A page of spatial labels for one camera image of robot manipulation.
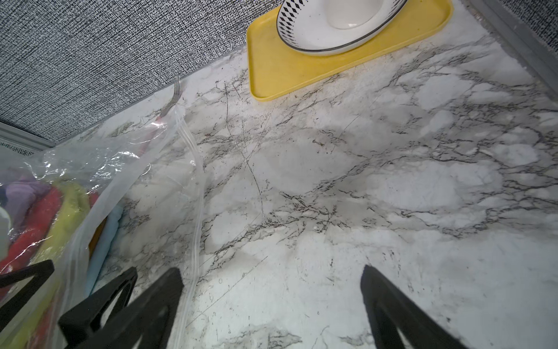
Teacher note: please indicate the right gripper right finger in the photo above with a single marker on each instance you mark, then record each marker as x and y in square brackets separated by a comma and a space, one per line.
[392, 316]

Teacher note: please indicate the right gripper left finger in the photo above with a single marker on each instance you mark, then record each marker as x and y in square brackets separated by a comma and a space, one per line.
[109, 319]

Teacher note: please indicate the clear plastic vacuum bag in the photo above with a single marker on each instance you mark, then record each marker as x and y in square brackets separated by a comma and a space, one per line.
[151, 182]

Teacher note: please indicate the colourful folded clothes stack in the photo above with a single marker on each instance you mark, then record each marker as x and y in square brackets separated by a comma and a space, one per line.
[42, 273]

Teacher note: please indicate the yellow plastic tray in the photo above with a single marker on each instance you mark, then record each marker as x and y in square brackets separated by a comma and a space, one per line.
[276, 70]

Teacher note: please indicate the white patterned bowl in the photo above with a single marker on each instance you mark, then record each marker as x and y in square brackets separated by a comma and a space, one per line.
[302, 26]

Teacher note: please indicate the white cup red inside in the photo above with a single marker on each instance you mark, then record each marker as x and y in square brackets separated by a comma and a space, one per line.
[349, 14]

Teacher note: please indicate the pink handled fork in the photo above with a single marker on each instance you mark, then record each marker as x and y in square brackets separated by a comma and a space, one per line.
[177, 91]

